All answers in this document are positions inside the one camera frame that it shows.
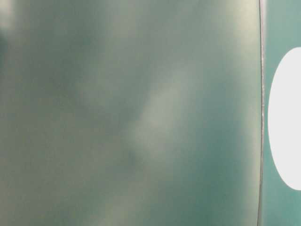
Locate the white round bowl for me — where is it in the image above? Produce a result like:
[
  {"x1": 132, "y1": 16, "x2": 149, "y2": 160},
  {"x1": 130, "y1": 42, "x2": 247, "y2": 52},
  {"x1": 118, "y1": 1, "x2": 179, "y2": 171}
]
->
[{"x1": 268, "y1": 47, "x2": 301, "y2": 190}]

